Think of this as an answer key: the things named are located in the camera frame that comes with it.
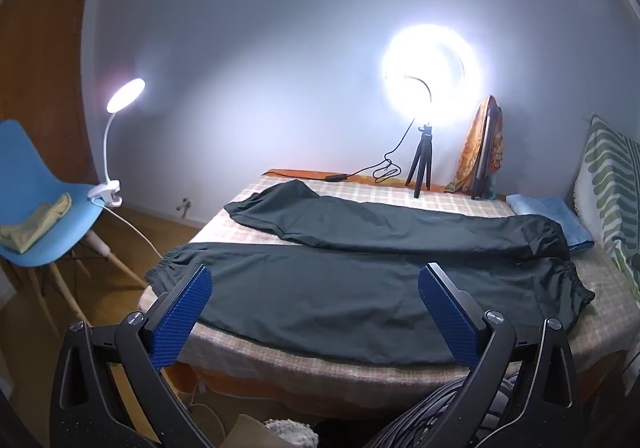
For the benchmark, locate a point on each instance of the brown cardboard piece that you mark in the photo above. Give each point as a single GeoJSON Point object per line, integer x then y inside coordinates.
{"type": "Point", "coordinates": [245, 433]}

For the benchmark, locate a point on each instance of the orange patterned cloth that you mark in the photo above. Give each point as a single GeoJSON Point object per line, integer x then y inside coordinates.
{"type": "Point", "coordinates": [472, 147]}

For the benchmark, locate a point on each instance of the yellow cloth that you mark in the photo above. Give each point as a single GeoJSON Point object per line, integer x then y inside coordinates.
{"type": "Point", "coordinates": [35, 225]}

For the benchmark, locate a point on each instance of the blue chair with wooden legs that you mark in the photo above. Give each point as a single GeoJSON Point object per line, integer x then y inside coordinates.
{"type": "Point", "coordinates": [35, 162]}

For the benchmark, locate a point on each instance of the blue folded towel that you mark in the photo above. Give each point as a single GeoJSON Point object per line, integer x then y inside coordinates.
{"type": "Point", "coordinates": [550, 213]}

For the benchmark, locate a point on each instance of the dark ribbed object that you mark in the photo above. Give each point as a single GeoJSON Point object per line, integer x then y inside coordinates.
{"type": "Point", "coordinates": [440, 413]}

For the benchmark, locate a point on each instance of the wooden door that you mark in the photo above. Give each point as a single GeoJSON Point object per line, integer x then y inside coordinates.
{"type": "Point", "coordinates": [40, 52]}

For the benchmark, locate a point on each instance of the bed with checked sheet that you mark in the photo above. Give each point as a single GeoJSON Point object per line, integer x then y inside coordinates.
{"type": "Point", "coordinates": [280, 363]}

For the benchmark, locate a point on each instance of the white clip lamp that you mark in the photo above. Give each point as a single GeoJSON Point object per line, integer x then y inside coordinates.
{"type": "Point", "coordinates": [112, 193]}

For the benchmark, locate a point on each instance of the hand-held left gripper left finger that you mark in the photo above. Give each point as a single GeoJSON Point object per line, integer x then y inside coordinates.
{"type": "Point", "coordinates": [180, 318]}

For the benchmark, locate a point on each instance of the black tripod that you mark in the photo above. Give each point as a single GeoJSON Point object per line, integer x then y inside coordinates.
{"type": "Point", "coordinates": [424, 152]}

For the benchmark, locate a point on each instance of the wall outlet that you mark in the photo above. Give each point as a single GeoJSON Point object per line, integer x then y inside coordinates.
{"type": "Point", "coordinates": [186, 207]}

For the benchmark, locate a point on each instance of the white knitted item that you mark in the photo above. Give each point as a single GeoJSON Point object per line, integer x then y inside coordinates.
{"type": "Point", "coordinates": [292, 435]}

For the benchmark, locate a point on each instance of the black pants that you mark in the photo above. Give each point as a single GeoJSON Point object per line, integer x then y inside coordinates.
{"type": "Point", "coordinates": [350, 288]}

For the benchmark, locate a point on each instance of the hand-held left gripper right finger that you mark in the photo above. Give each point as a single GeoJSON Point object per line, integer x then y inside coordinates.
{"type": "Point", "coordinates": [450, 318]}

